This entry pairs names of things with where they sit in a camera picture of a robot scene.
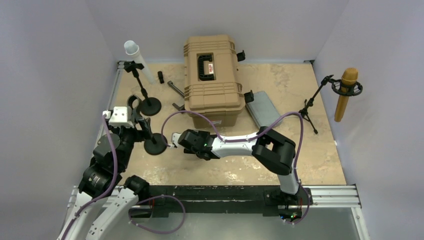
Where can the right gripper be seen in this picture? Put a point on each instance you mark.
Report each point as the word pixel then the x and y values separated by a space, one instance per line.
pixel 202 133

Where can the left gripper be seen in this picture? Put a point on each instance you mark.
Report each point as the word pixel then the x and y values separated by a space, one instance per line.
pixel 141 133

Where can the black round-base stand front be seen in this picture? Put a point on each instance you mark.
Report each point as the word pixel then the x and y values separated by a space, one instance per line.
pixel 152 142

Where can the black round-base stand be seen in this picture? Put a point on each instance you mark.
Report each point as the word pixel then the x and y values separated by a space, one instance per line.
pixel 150 106
pixel 152 142

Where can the tan plastic tool case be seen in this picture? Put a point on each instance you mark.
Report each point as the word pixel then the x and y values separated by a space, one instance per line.
pixel 212 90

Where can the white microphone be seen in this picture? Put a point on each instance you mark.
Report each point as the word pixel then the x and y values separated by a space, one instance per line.
pixel 133 50

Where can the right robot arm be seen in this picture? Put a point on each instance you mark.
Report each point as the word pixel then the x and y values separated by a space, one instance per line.
pixel 276 152

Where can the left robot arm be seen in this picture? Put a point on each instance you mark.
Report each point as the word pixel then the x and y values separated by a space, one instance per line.
pixel 110 158

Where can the gold microphone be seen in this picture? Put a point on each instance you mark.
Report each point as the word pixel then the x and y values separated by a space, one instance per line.
pixel 347 86

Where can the small black clip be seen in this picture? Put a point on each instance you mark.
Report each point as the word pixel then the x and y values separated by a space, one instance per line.
pixel 160 77

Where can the grey zip pouch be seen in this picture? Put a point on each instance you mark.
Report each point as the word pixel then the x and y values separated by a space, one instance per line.
pixel 261 108

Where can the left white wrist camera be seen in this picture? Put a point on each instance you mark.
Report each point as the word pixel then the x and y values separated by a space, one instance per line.
pixel 119 116

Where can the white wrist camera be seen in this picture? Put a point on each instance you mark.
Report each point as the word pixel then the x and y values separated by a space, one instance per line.
pixel 174 140
pixel 119 116

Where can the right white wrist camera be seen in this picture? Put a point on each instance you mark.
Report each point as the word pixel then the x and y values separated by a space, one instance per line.
pixel 174 140

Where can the black L-shaped bracket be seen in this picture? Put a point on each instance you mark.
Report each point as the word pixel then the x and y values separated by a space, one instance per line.
pixel 179 107

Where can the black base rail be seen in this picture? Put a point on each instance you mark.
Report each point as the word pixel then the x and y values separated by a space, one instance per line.
pixel 266 200

